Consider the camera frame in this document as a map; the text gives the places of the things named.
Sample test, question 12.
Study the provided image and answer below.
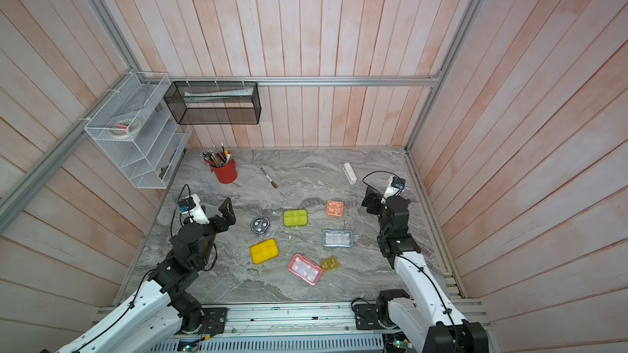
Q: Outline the white wire shelf rack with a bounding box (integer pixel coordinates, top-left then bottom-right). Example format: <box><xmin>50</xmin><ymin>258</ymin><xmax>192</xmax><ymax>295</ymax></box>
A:
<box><xmin>85</xmin><ymin>72</ymin><xmax>191</xmax><ymax>190</ymax></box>

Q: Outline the round dark blue pillbox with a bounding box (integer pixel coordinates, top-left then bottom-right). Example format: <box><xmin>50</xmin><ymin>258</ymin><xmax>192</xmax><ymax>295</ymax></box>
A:
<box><xmin>250</xmin><ymin>216</ymin><xmax>270</xmax><ymax>235</ymax></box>

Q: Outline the yellow lid white pillbox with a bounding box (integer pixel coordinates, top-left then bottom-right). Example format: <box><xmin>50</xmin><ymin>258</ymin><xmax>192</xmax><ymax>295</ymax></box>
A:
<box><xmin>250</xmin><ymin>239</ymin><xmax>280</xmax><ymax>265</ymax></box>

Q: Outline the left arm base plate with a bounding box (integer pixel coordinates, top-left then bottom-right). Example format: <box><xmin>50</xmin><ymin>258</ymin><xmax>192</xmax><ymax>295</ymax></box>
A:
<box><xmin>173</xmin><ymin>307</ymin><xmax>228</xmax><ymax>337</ymax></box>

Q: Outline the tape roll on shelf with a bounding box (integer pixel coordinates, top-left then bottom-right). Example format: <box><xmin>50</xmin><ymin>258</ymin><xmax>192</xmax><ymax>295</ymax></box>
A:
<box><xmin>107</xmin><ymin>118</ymin><xmax>142</xmax><ymax>140</ymax></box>

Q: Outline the white rectangular case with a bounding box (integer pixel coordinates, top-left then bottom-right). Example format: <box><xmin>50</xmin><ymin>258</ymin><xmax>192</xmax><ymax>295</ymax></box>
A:
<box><xmin>343</xmin><ymin>163</ymin><xmax>358</xmax><ymax>185</ymax></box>

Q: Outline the blue pillbox clear lid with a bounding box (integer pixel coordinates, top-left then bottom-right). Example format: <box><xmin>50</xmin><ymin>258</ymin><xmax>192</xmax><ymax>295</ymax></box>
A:
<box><xmin>322</xmin><ymin>230</ymin><xmax>353</xmax><ymax>248</ymax></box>

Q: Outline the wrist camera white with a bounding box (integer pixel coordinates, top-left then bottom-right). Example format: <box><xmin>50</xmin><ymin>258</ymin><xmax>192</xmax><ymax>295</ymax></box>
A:
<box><xmin>383</xmin><ymin>175</ymin><xmax>406</xmax><ymax>199</ymax></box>
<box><xmin>178</xmin><ymin>194</ymin><xmax>209</xmax><ymax>226</ymax></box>

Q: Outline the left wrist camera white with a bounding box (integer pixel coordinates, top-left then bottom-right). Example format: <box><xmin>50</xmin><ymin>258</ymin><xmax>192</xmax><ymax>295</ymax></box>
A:
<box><xmin>178</xmin><ymin>194</ymin><xmax>209</xmax><ymax>226</ymax></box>

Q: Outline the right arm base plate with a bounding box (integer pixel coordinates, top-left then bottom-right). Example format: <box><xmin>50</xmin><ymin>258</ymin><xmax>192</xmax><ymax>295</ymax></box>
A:
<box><xmin>351</xmin><ymin>300</ymin><xmax>389</xmax><ymax>331</ymax></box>

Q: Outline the black mesh wall basket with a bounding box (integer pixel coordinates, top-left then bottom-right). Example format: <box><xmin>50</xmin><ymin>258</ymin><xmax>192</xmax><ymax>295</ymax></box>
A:
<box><xmin>164</xmin><ymin>80</ymin><xmax>262</xmax><ymax>125</ymax></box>

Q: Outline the aluminium front rail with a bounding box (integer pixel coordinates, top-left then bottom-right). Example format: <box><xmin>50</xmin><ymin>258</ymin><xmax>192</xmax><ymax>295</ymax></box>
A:
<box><xmin>85</xmin><ymin>298</ymin><xmax>492</xmax><ymax>343</ymax></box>

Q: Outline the small yellow transparent pillbox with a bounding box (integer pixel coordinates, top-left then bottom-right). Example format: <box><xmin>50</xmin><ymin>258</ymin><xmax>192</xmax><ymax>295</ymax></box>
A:
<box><xmin>320</xmin><ymin>256</ymin><xmax>340</xmax><ymax>272</ymax></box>

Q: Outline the green lid white pillbox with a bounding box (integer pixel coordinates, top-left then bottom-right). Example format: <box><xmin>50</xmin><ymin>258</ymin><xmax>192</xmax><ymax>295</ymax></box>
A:
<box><xmin>283</xmin><ymin>209</ymin><xmax>308</xmax><ymax>227</ymax></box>

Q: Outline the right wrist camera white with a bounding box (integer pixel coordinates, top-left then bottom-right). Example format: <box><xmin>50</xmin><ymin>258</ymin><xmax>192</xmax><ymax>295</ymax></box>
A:
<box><xmin>383</xmin><ymin>175</ymin><xmax>406</xmax><ymax>199</ymax></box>

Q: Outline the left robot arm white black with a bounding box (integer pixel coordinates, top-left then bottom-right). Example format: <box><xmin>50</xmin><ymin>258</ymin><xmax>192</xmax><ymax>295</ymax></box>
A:
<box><xmin>58</xmin><ymin>198</ymin><xmax>236</xmax><ymax>352</ymax></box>

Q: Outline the pink pillbox clear lid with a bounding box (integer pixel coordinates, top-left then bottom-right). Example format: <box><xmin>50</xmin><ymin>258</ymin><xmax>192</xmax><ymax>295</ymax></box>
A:
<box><xmin>287</xmin><ymin>254</ymin><xmax>323</xmax><ymax>286</ymax></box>

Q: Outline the orange small pillbox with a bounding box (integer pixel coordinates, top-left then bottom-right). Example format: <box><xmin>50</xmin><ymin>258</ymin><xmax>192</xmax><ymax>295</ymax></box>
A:
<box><xmin>325</xmin><ymin>200</ymin><xmax>344</xmax><ymax>217</ymax></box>

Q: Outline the brown handled screwdriver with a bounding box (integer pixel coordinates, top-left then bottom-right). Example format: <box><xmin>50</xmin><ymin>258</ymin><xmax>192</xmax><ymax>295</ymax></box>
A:
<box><xmin>260</xmin><ymin>168</ymin><xmax>278</xmax><ymax>189</ymax></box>

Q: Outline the red pen cup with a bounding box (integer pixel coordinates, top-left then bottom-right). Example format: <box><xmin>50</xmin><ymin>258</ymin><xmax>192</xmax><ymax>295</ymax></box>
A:
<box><xmin>210</xmin><ymin>160</ymin><xmax>238</xmax><ymax>184</ymax></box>

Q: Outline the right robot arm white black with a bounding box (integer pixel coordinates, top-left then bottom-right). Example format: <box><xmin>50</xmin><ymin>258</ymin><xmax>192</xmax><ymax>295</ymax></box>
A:
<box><xmin>362</xmin><ymin>189</ymin><xmax>489</xmax><ymax>352</ymax></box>

